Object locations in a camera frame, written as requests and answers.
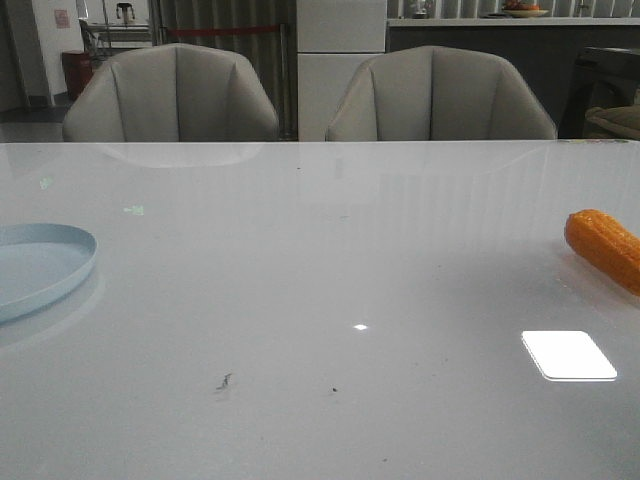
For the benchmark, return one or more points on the grey counter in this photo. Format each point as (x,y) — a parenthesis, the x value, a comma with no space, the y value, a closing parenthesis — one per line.
(542,49)

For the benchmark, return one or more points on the beige upholstered chair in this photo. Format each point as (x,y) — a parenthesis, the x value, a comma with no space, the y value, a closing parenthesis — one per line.
(173,93)
(435,93)

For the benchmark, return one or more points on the olive cushion seat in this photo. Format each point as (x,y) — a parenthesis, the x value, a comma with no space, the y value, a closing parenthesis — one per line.
(622,121)

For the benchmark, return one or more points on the orange corn cob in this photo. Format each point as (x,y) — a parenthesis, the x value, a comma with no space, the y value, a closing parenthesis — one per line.
(602,241)

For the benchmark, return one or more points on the red barrier belt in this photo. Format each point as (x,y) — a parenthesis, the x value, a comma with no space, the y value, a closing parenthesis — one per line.
(215,32)

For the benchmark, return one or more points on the light blue round plate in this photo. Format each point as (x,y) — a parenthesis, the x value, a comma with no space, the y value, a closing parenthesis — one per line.
(40,264)

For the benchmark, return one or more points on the pink wall notice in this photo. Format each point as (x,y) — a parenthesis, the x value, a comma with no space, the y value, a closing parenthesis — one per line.
(61,17)

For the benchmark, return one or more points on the left beige upholstered chair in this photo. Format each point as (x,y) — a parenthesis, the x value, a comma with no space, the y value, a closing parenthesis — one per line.
(173,93)

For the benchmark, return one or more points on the red trash bin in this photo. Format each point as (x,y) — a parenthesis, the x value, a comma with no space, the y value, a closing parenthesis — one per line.
(77,70)

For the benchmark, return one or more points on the fruit bowl on counter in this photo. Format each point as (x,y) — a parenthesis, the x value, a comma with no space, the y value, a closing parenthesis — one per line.
(522,9)

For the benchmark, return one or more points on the right beige upholstered chair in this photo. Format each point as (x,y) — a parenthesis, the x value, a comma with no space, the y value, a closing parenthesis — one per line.
(435,93)

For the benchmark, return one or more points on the white cabinet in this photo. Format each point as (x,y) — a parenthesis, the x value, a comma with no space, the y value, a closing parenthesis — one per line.
(333,39)

